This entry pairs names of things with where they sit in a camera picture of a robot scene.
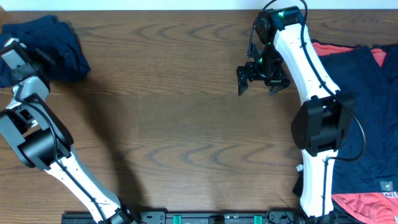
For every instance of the red orange garment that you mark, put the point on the red orange garment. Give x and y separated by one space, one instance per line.
375 207

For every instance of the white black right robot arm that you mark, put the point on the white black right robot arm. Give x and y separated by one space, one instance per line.
324 117

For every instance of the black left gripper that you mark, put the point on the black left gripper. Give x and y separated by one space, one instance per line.
43 56

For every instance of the dark blue denim shorts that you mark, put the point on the dark blue denim shorts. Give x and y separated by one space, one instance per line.
57 40

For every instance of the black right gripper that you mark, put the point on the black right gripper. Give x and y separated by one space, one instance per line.
280 79

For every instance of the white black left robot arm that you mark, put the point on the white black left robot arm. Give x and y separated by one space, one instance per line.
40 140

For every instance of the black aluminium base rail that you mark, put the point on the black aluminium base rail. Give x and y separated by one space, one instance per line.
160 217

